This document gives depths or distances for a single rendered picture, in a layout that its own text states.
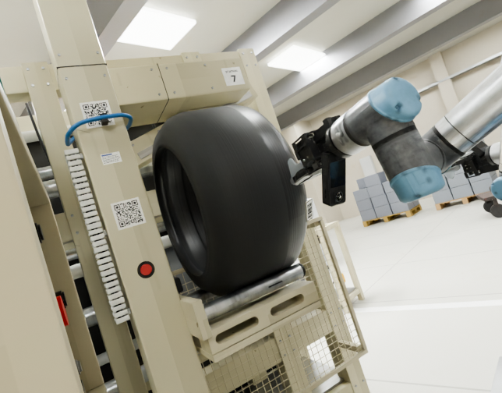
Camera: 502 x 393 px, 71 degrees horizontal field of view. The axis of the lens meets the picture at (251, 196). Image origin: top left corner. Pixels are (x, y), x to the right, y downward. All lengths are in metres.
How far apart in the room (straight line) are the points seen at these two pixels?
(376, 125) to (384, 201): 7.96
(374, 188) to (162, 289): 7.79
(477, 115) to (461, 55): 10.41
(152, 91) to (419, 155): 1.06
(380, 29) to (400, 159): 6.32
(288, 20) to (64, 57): 4.16
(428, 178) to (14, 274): 0.53
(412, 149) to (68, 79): 0.89
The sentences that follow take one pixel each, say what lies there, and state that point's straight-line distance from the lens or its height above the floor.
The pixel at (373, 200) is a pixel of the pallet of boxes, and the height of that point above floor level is 0.57.
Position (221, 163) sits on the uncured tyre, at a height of 1.26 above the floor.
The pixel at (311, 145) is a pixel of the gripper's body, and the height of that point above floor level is 1.21.
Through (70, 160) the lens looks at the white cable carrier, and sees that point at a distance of 1.05.
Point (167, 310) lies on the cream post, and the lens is 1.02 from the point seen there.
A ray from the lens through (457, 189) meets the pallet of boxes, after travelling 8.13.
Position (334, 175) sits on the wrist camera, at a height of 1.13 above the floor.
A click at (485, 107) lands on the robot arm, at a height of 1.15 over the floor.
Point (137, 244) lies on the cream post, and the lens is 1.00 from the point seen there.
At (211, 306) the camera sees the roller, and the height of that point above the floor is 0.91.
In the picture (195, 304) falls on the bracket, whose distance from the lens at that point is 0.92.
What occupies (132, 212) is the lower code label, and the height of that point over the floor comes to 1.22.
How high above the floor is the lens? 1.11
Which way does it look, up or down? 3 degrees up
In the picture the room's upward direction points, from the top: 18 degrees counter-clockwise
